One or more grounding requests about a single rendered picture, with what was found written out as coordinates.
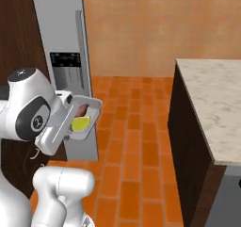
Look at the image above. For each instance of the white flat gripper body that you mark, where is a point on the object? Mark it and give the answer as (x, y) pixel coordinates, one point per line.
(55, 132)

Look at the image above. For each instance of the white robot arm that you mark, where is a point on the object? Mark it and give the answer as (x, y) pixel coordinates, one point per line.
(28, 111)

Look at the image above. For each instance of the yellow lemon wedge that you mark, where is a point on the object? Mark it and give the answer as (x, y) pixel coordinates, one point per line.
(81, 124)

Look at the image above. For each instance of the reddish brown potato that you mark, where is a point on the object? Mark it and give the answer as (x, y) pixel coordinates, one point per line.
(83, 110)

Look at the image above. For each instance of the white rectangular food container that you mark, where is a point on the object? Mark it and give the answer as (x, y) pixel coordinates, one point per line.
(93, 111)

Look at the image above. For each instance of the grey fridge door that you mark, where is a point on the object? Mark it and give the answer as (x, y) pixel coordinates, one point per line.
(59, 26)

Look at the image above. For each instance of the dark wood tall cabinet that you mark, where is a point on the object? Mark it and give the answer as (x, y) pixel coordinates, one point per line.
(15, 26)

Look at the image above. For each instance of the dark wood kitchen island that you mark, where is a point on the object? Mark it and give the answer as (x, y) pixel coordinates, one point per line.
(188, 136)

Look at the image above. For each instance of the grey appliance front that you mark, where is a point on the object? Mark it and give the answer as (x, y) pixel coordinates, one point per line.
(226, 199)

